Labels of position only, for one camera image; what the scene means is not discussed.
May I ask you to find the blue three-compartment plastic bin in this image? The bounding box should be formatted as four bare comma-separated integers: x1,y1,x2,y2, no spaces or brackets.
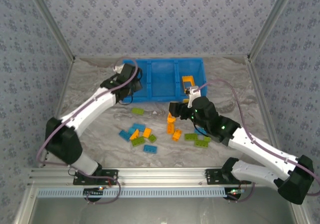
121,57,209,103

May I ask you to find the right circuit board with LED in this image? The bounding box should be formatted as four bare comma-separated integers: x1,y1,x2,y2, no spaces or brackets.
225,187,243,200

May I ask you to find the circuit board with led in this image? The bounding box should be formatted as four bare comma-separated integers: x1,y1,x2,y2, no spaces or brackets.
83,187,105,198
225,187,243,200

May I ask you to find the grey metal tray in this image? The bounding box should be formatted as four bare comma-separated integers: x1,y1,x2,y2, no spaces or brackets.
13,186,310,224

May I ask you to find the left circuit board with LED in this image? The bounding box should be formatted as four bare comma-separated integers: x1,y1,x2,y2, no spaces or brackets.
83,187,105,198

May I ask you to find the thin black right gripper cable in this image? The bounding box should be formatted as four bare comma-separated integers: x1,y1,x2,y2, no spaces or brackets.
193,124,210,136

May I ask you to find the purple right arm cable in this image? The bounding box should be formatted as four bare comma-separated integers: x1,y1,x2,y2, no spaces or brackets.
196,78,320,204

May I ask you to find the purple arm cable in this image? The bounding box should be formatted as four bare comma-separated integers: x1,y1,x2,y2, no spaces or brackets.
196,78,320,204
36,56,139,205

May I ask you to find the large orange lego frame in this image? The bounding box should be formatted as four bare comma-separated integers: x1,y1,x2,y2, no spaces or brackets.
181,76,197,95

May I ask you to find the aluminium right side rail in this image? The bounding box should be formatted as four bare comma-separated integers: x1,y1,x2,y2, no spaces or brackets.
246,56,283,150

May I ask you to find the aluminium left side rail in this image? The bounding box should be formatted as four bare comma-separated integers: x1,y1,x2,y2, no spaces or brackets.
39,58,76,169

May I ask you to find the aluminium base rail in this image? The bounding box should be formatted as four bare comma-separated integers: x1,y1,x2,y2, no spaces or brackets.
26,167,301,188

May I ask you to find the aluminium left corner post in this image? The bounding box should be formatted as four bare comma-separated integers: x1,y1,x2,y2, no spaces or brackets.
23,0,77,61

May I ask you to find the aluminium corner post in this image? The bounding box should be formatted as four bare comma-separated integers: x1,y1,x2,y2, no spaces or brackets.
247,0,300,61
23,0,77,61

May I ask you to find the slotted grey cable duct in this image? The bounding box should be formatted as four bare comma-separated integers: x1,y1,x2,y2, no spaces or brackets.
36,187,229,199

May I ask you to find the aluminium right corner post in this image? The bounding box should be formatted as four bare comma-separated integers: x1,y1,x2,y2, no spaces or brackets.
247,0,300,61

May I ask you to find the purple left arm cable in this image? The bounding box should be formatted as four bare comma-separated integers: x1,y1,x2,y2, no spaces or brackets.
36,56,139,205

